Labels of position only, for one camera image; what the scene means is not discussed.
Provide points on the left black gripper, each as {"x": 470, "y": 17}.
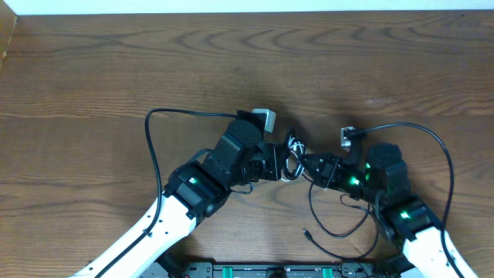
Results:
{"x": 278, "y": 154}

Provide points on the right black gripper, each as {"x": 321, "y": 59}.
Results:
{"x": 331, "y": 167}

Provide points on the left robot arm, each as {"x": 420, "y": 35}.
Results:
{"x": 194, "y": 192}

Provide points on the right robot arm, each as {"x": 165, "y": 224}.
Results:
{"x": 401, "y": 217}

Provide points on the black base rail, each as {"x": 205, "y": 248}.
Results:
{"x": 213, "y": 270}

